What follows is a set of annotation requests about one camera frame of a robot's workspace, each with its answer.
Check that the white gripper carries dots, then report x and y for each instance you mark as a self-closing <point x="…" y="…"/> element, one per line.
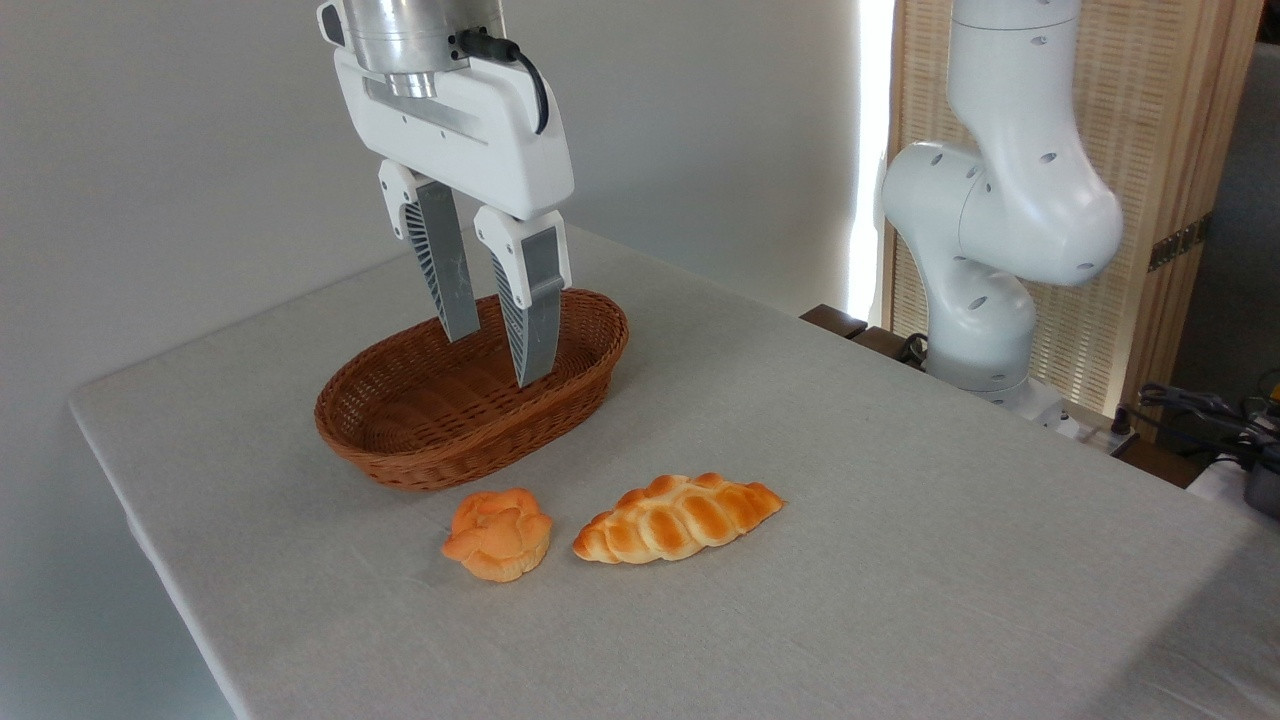
<point x="480" y="140"/>

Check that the round orange bread roll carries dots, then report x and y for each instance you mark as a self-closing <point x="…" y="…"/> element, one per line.
<point x="500" y="540"/>

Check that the brown wicker oval basket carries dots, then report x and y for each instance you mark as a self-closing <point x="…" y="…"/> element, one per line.
<point x="450" y="450"/>

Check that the long braided bread loaf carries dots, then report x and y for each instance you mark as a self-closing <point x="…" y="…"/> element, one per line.
<point x="680" y="520"/>

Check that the light grey tablecloth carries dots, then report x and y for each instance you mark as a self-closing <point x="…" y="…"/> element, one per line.
<point x="800" y="600"/>

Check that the wooden slatted folding screen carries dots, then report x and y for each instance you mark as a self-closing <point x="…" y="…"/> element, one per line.
<point x="1160" y="100"/>

